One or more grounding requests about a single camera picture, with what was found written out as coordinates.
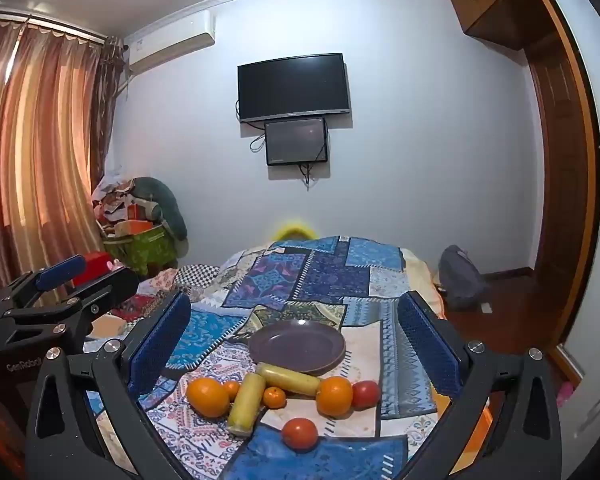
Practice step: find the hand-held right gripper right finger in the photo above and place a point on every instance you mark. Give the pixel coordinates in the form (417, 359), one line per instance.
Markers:
(430, 350)

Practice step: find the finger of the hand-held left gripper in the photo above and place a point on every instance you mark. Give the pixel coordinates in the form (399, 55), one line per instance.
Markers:
(60, 270)
(107, 287)

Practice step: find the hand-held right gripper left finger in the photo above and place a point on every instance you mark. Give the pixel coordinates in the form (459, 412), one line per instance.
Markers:
(160, 347)

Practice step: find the large orange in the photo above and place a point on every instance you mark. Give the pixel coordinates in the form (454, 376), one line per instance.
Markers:
(207, 398)
(334, 396)

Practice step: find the red tomato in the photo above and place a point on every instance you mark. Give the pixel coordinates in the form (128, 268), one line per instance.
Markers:
(300, 433)
(366, 394)

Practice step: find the small mandarin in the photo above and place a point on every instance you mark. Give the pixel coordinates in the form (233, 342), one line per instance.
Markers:
(232, 390)
(274, 397)

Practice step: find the yellow sugarcane piece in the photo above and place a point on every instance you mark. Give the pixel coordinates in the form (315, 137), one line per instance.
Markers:
(290, 379)
(245, 405)

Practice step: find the dark purple plate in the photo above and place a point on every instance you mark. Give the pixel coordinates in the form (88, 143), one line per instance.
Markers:
(297, 345)

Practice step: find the red box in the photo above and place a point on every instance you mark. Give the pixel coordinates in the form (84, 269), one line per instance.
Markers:
(96, 266)

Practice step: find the green printed storage box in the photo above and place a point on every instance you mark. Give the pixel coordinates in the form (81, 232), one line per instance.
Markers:
(140, 252)

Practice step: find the grey backpack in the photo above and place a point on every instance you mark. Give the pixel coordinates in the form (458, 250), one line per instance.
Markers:
(460, 277)

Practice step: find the yellow bedsheet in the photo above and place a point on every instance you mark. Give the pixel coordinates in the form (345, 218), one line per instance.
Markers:
(421, 270)

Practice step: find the black white checkered cloth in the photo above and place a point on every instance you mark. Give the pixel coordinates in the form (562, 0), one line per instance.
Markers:
(197, 275)

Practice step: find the pile of papers and bags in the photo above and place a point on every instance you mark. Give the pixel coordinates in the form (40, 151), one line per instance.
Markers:
(111, 200)

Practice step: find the grey-green plush toy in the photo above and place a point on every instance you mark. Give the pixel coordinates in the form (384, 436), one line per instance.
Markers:
(167, 205)

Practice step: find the blue patchwork blanket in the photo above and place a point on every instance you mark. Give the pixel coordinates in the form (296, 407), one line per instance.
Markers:
(325, 270)

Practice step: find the orange striped curtain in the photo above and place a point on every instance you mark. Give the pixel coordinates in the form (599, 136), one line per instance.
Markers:
(40, 135)

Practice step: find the yellow plastic item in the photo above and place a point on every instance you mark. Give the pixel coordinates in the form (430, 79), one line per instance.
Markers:
(292, 230)

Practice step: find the brown wooden door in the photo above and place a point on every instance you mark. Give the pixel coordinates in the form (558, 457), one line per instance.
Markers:
(560, 170)

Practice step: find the white air conditioner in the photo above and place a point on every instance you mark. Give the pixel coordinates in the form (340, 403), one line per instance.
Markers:
(170, 40)

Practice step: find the wooden overhead cabinet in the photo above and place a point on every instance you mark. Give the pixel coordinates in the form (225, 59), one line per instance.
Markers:
(490, 0)

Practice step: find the small black wall monitor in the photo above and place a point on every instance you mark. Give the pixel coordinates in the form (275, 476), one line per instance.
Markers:
(296, 141)

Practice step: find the black wall television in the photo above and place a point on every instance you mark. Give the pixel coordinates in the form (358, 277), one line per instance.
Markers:
(294, 87)

